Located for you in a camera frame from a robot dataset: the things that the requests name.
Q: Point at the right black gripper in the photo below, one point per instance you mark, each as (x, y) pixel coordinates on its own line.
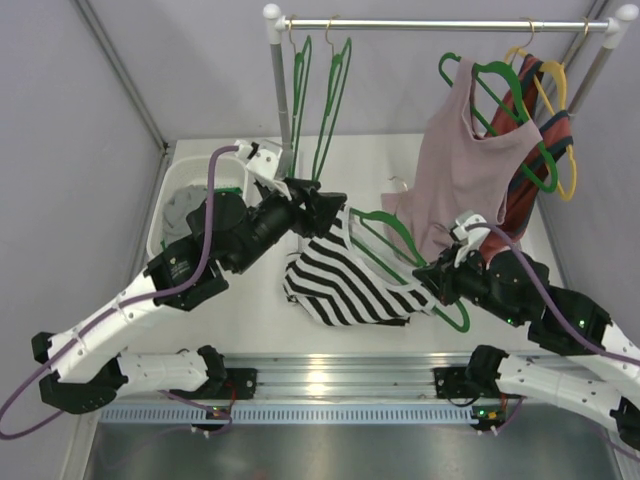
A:
(440, 275)

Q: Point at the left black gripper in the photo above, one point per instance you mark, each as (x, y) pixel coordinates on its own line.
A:
(308, 204)

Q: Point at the black white striped tank top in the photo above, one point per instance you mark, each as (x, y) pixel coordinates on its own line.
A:
(336, 286)

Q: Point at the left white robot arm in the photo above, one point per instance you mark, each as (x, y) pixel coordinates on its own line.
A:
(89, 366)

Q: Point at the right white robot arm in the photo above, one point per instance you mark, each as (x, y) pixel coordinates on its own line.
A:
(516, 289)

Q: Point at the pink tank top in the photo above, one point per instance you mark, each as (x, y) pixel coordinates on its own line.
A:
(457, 171)

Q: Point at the rust red tank top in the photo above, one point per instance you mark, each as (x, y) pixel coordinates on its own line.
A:
(522, 192)

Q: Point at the yellow hanger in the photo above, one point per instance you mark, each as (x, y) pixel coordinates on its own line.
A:
(557, 72)

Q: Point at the green cloth in basket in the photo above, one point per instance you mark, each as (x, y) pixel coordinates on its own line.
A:
(229, 214)

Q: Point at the white plastic laundry basket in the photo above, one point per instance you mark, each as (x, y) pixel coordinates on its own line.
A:
(230, 172)

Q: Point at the grey cloth in basket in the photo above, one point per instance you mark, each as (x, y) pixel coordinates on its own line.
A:
(176, 210)

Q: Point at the metal clothes rack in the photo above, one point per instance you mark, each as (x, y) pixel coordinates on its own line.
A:
(614, 29)

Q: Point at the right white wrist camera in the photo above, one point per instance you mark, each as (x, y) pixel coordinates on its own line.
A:
(468, 232)

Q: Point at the aluminium mounting rail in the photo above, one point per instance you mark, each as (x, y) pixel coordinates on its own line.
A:
(345, 377)

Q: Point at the slotted grey cable duct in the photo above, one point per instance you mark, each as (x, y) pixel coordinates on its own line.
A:
(303, 414)

